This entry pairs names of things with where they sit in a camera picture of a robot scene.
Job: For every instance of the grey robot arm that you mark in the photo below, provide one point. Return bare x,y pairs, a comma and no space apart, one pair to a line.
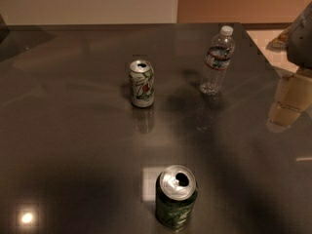
299,43

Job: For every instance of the dark green soda can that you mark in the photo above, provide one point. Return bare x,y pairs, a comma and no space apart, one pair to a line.
176,193

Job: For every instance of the white 7up can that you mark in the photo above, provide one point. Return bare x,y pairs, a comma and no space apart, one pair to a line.
141,76

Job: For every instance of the clear plastic water bottle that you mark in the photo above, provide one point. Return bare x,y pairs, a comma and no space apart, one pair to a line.
217,61

